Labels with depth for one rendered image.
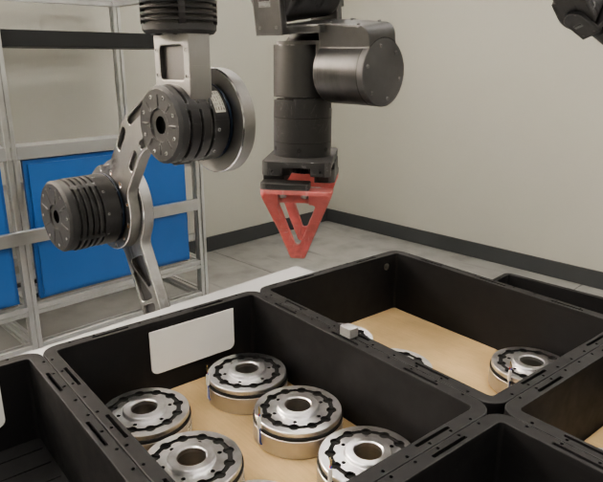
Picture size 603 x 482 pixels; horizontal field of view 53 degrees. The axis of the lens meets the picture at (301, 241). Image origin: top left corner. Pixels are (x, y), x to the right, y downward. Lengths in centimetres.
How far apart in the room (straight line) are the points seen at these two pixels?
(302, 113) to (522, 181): 333
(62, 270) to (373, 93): 222
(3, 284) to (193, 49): 166
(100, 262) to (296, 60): 221
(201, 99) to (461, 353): 62
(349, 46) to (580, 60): 320
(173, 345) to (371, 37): 47
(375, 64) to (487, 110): 342
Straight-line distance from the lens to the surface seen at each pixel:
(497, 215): 398
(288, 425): 69
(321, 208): 57
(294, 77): 57
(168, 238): 286
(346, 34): 54
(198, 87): 111
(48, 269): 262
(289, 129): 58
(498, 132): 391
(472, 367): 90
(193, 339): 82
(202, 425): 76
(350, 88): 53
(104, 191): 154
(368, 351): 70
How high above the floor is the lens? 125
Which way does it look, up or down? 17 degrees down
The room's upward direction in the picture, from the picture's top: straight up
